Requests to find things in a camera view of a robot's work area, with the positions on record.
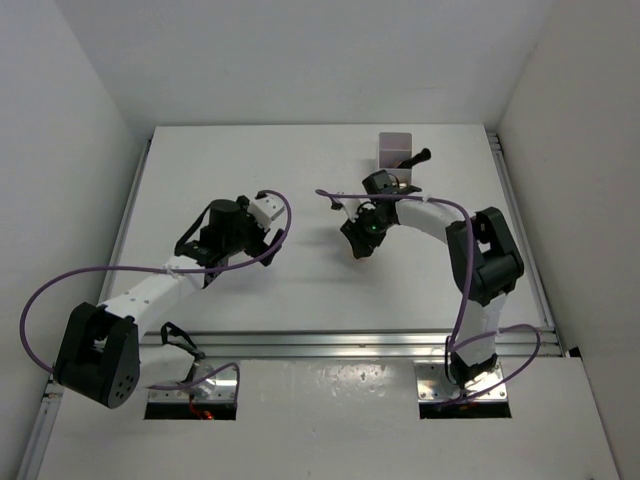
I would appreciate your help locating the white divided organizer box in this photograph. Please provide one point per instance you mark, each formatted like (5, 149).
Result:
(393, 149)

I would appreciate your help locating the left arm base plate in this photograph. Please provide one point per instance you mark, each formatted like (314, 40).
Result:
(220, 385)

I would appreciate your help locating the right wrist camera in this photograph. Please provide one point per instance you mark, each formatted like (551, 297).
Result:
(350, 207)

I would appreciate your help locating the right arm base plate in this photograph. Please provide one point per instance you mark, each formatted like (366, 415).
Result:
(433, 387)

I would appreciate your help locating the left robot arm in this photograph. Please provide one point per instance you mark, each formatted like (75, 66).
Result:
(101, 356)

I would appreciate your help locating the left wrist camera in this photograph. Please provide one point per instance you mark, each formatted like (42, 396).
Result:
(265, 209)

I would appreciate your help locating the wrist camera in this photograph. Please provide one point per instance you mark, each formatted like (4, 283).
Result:
(265, 209)
(350, 207)

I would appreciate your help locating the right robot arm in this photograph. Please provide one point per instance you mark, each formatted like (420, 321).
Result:
(485, 260)

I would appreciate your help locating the black round makeup brush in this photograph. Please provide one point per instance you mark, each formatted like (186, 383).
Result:
(423, 156)

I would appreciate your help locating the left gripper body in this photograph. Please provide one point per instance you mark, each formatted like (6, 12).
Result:
(257, 246)

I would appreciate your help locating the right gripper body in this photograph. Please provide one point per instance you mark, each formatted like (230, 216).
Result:
(369, 230)

